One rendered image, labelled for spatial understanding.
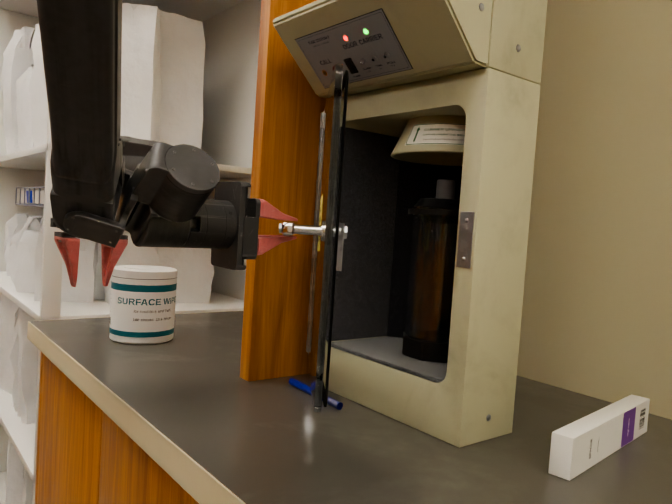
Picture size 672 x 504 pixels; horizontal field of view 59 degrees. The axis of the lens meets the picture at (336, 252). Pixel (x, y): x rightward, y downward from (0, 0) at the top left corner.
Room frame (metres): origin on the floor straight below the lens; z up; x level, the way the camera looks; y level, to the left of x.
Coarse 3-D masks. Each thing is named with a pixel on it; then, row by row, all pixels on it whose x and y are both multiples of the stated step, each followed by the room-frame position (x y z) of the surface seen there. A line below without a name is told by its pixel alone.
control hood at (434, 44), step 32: (320, 0) 0.81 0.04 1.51; (352, 0) 0.76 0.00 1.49; (384, 0) 0.73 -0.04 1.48; (416, 0) 0.70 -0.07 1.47; (448, 0) 0.67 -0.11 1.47; (480, 0) 0.71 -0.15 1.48; (288, 32) 0.89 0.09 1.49; (416, 32) 0.73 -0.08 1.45; (448, 32) 0.70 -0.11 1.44; (480, 32) 0.71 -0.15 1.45; (416, 64) 0.77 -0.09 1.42; (448, 64) 0.74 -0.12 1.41; (480, 64) 0.72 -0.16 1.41; (320, 96) 0.95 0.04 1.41
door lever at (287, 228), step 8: (280, 224) 0.69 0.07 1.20; (288, 224) 0.69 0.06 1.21; (296, 224) 0.70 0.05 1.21; (280, 232) 0.69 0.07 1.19; (288, 232) 0.69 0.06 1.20; (296, 232) 0.69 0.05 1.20; (304, 232) 0.69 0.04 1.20; (312, 232) 0.69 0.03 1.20; (320, 232) 0.69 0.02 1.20; (320, 240) 0.70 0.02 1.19
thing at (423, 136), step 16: (416, 128) 0.85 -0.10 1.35; (432, 128) 0.83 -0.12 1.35; (448, 128) 0.82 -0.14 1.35; (464, 128) 0.82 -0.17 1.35; (400, 144) 0.86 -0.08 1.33; (416, 144) 0.83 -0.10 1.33; (432, 144) 0.82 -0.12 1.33; (448, 144) 0.81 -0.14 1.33; (416, 160) 0.96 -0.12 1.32; (432, 160) 0.97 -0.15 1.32; (448, 160) 0.97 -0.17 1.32
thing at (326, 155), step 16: (336, 64) 0.66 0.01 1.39; (336, 80) 0.65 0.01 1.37; (336, 96) 0.65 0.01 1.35; (336, 112) 0.65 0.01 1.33; (336, 128) 0.65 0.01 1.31; (336, 144) 0.66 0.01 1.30; (336, 160) 0.66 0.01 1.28; (320, 176) 0.92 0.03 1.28; (320, 192) 0.87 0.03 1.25; (320, 256) 0.74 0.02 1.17; (320, 272) 0.71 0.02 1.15; (320, 288) 0.68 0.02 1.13; (320, 304) 0.66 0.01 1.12; (320, 320) 0.65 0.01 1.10; (320, 336) 0.65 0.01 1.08; (320, 352) 0.65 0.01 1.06; (320, 368) 0.66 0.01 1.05; (320, 384) 0.66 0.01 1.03; (320, 400) 0.66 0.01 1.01
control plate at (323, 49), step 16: (368, 16) 0.76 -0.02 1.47; (384, 16) 0.75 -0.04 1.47; (320, 32) 0.84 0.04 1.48; (336, 32) 0.82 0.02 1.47; (352, 32) 0.80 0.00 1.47; (384, 32) 0.76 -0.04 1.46; (304, 48) 0.89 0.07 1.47; (320, 48) 0.87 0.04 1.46; (336, 48) 0.84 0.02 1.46; (352, 48) 0.82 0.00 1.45; (368, 48) 0.80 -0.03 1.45; (384, 48) 0.78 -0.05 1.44; (400, 48) 0.77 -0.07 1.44; (320, 64) 0.89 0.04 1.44; (368, 64) 0.83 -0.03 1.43; (384, 64) 0.80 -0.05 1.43; (400, 64) 0.79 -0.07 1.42; (320, 80) 0.92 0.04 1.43; (352, 80) 0.87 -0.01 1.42
